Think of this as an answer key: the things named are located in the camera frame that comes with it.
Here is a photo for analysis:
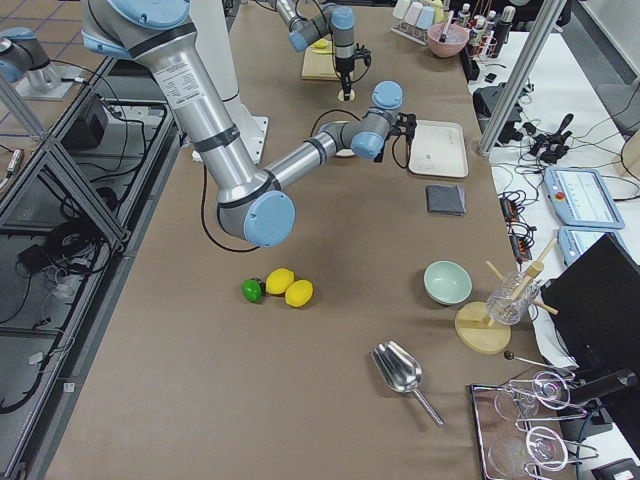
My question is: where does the round bread bun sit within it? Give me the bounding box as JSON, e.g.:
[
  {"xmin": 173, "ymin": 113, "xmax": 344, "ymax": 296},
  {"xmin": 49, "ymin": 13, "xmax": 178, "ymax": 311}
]
[{"xmin": 338, "ymin": 90, "xmax": 356, "ymax": 102}]

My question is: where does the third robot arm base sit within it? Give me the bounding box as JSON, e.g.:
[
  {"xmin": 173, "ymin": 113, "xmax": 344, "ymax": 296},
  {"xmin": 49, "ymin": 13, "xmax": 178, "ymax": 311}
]
[{"xmin": 1, "ymin": 27, "xmax": 82, "ymax": 101}]

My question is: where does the flat bread under arm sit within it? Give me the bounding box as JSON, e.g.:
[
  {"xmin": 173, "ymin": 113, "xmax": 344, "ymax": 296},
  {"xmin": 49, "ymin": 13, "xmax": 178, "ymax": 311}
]
[{"xmin": 335, "ymin": 148, "xmax": 356, "ymax": 158}]

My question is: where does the beige plastic tray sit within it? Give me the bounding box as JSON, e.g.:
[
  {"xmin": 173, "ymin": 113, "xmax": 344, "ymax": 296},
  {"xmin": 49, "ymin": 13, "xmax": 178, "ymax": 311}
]
[{"xmin": 408, "ymin": 120, "xmax": 469, "ymax": 178}]

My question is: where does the bamboo cutting board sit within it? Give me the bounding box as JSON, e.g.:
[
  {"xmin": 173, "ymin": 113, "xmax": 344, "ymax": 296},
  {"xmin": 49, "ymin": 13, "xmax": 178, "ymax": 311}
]
[{"xmin": 301, "ymin": 45, "xmax": 339, "ymax": 81}]

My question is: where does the white plastic cup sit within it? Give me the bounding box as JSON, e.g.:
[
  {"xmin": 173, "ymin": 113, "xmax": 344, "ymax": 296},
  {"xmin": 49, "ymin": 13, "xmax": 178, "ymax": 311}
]
[{"xmin": 392, "ymin": 0, "xmax": 412, "ymax": 20}]

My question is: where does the folded grey cloth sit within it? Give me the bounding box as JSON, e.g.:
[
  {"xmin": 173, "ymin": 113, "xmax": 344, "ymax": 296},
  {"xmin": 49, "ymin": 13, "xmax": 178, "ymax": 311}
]
[{"xmin": 425, "ymin": 184, "xmax": 466, "ymax": 216}]

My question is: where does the pink plastic cup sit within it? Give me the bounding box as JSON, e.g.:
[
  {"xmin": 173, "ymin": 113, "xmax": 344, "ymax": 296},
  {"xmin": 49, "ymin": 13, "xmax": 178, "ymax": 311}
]
[{"xmin": 404, "ymin": 1, "xmax": 423, "ymax": 26}]

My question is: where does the blue plastic cup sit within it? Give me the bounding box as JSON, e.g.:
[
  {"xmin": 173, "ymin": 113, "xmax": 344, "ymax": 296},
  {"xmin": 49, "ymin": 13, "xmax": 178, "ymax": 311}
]
[{"xmin": 416, "ymin": 5, "xmax": 435, "ymax": 30}]

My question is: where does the pink mixing bowl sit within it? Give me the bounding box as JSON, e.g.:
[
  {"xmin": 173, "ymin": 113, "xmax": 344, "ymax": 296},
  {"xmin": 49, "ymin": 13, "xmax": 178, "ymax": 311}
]
[{"xmin": 426, "ymin": 23, "xmax": 469, "ymax": 58}]

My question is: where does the black handheld controller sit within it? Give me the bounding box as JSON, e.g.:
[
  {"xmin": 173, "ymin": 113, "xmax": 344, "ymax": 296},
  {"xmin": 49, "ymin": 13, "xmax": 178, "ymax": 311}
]
[{"xmin": 529, "ymin": 113, "xmax": 574, "ymax": 165}]

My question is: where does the black bottle with lid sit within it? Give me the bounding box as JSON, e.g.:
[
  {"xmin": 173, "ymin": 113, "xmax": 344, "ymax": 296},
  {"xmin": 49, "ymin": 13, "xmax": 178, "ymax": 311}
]
[{"xmin": 490, "ymin": 6, "xmax": 516, "ymax": 58}]

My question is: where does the mint green bowl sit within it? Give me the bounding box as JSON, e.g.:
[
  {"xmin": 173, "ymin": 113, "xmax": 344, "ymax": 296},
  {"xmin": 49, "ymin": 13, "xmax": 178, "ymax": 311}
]
[{"xmin": 423, "ymin": 260, "xmax": 472, "ymax": 306}]

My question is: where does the blue teach pendant upper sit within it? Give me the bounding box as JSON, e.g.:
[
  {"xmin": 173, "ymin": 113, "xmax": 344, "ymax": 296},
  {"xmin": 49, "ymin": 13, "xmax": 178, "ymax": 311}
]
[{"xmin": 543, "ymin": 166, "xmax": 625, "ymax": 230}]

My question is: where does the blue teach pendant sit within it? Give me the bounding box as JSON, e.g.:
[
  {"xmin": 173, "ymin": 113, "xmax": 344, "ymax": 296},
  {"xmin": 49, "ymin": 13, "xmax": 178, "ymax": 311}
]
[
  {"xmin": 543, "ymin": 166, "xmax": 625, "ymax": 230},
  {"xmin": 557, "ymin": 226, "xmax": 604, "ymax": 266}
]

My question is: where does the yellow lemon right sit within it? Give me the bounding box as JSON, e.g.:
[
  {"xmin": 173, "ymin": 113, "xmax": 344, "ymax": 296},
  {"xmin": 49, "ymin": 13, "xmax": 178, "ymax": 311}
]
[{"xmin": 285, "ymin": 279, "xmax": 314, "ymax": 308}]

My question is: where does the yellow lemon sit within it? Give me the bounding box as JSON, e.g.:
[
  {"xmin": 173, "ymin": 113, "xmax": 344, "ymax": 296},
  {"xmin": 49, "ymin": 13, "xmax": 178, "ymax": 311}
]
[
  {"xmin": 285, "ymin": 279, "xmax": 314, "ymax": 308},
  {"xmin": 265, "ymin": 268, "xmax": 295, "ymax": 295}
]

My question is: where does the clear glass cup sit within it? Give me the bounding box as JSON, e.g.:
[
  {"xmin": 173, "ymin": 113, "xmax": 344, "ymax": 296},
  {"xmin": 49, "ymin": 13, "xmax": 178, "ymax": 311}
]
[{"xmin": 486, "ymin": 272, "xmax": 540, "ymax": 326}]

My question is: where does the blue teach pendant lower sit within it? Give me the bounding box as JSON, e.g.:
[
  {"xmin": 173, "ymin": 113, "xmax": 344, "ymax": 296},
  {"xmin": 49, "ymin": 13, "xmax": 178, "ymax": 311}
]
[{"xmin": 557, "ymin": 226, "xmax": 604, "ymax": 266}]

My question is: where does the yellow lemon left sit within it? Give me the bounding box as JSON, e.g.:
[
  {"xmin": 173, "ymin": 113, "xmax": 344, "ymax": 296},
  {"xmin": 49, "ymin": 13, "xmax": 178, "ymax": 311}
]
[{"xmin": 265, "ymin": 268, "xmax": 295, "ymax": 295}]

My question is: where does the wooden cup tree stand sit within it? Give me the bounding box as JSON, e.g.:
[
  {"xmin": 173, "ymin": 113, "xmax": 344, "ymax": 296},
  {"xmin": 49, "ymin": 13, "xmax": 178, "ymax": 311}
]
[{"xmin": 455, "ymin": 237, "xmax": 558, "ymax": 354}]

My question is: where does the green lime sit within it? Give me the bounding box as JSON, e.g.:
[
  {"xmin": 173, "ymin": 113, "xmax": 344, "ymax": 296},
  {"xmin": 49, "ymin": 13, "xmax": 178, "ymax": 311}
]
[{"xmin": 241, "ymin": 278, "xmax": 266, "ymax": 303}]

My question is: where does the metal scoop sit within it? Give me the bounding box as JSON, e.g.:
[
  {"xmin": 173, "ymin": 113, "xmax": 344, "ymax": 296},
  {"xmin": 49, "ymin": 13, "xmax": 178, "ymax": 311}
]
[{"xmin": 371, "ymin": 340, "xmax": 444, "ymax": 427}]

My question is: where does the black monitor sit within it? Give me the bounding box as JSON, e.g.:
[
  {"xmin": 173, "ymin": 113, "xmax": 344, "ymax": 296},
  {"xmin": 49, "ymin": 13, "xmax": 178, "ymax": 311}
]
[{"xmin": 538, "ymin": 232, "xmax": 640, "ymax": 374}]

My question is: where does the white wire cup rack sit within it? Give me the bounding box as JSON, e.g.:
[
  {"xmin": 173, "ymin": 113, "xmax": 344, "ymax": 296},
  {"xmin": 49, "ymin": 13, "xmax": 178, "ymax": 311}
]
[{"xmin": 391, "ymin": 22, "xmax": 427, "ymax": 46}]

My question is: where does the aluminium frame post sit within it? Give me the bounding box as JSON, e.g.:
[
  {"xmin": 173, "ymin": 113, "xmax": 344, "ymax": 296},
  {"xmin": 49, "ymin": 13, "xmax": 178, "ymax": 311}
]
[{"xmin": 477, "ymin": 0, "xmax": 566, "ymax": 158}]

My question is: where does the metal wire glass rack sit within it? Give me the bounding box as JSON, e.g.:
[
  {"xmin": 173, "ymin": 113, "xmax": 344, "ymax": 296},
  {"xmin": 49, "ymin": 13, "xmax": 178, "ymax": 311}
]
[{"xmin": 469, "ymin": 370, "xmax": 599, "ymax": 479}]

